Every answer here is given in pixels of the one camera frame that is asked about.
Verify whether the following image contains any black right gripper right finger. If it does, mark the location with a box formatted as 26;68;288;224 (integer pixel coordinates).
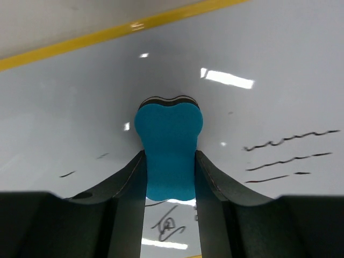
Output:
195;151;343;257

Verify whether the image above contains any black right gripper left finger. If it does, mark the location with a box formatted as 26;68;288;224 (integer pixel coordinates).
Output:
1;152;147;257

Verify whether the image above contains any blue bone-shaped whiteboard eraser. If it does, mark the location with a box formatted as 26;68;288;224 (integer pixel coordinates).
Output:
134;95;203;201

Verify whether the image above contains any yellow-framed small whiteboard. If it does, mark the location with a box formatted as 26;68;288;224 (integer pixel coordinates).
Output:
1;1;343;257

